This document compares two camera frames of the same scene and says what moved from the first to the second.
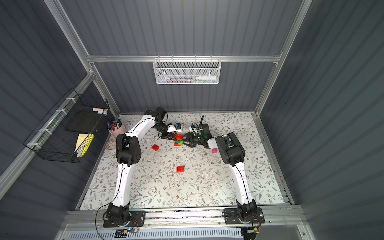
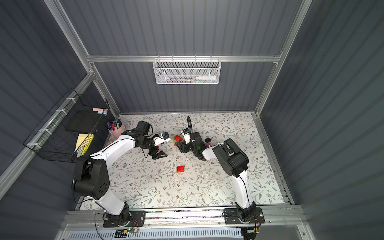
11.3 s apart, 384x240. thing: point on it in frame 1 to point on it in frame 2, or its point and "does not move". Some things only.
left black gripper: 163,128 to 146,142
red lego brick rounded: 180,169 does not move
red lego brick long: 178,137 does not move
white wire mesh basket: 187,71 does not move
